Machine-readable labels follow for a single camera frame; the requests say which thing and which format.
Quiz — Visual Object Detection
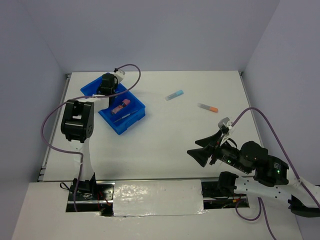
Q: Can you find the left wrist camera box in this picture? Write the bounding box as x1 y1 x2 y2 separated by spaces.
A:
113 68 126 83

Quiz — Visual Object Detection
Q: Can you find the black thin pen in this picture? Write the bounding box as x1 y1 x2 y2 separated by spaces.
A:
113 110 138 123

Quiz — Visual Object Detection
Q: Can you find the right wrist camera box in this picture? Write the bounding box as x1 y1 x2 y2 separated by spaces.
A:
217 117 235 140

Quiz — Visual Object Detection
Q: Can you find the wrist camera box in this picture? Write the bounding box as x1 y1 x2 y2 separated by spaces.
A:
217 117 235 140
113 68 126 83

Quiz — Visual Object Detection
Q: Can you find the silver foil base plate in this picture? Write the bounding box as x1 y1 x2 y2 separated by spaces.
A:
113 179 205 217

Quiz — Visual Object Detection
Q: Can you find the orange-capped grey marker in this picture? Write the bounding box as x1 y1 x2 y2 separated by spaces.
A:
197 103 219 113

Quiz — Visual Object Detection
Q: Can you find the blue divided plastic bin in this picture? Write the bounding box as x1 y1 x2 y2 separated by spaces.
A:
80 76 146 135

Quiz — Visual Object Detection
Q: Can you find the right aluminium table rail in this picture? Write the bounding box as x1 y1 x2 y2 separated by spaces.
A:
238 71 265 147

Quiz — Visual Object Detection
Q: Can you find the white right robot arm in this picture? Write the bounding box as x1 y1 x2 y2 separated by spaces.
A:
187 130 320 218

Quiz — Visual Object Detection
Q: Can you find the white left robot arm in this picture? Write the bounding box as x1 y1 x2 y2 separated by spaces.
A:
61 70 125 201

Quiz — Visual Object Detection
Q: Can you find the pink-capped eraser jar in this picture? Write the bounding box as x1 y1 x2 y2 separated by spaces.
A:
110 99 131 115

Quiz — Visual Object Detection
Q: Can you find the blue-capped grey marker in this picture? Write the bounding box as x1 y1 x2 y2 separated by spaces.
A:
165 90 184 101

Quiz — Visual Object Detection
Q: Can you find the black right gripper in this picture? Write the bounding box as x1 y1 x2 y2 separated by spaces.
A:
185 129 250 173

